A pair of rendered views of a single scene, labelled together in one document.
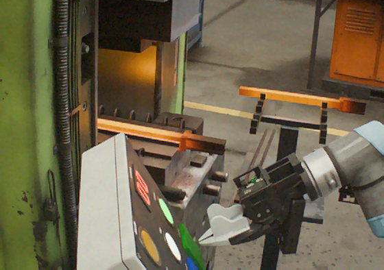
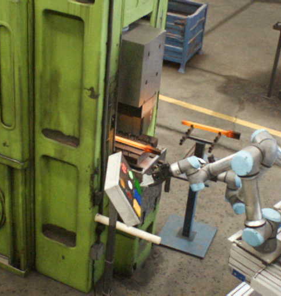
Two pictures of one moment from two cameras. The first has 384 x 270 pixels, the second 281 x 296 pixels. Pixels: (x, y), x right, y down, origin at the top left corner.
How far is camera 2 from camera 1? 245 cm
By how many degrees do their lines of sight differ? 10
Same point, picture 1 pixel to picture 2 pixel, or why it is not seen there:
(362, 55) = not seen: outside the picture
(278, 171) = (162, 167)
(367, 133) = (189, 159)
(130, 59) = not seen: hidden behind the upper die
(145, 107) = (136, 130)
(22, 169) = (89, 158)
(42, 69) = (98, 129)
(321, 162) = (175, 166)
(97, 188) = (111, 167)
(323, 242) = not seen: hidden behind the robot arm
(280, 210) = (162, 178)
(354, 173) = (184, 170)
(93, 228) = (109, 177)
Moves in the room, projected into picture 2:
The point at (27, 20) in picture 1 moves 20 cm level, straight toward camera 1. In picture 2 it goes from (95, 117) to (97, 134)
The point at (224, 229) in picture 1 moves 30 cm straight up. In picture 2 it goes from (146, 181) to (151, 136)
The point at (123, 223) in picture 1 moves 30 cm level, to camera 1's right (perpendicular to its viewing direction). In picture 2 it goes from (116, 177) to (172, 187)
